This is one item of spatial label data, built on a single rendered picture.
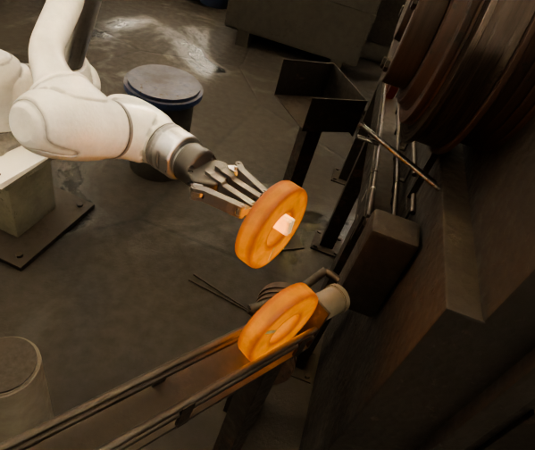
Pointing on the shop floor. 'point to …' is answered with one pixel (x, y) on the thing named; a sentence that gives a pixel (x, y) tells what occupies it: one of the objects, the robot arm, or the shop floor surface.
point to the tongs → (218, 294)
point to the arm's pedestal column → (20, 217)
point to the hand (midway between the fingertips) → (273, 217)
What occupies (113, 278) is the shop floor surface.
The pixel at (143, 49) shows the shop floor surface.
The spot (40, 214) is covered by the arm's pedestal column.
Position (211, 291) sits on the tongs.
